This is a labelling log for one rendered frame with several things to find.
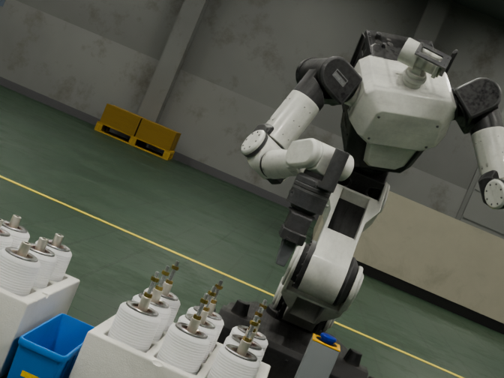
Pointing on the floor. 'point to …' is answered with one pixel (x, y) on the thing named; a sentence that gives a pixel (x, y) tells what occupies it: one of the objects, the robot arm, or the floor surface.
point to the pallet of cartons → (138, 131)
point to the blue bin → (49, 349)
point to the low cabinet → (434, 259)
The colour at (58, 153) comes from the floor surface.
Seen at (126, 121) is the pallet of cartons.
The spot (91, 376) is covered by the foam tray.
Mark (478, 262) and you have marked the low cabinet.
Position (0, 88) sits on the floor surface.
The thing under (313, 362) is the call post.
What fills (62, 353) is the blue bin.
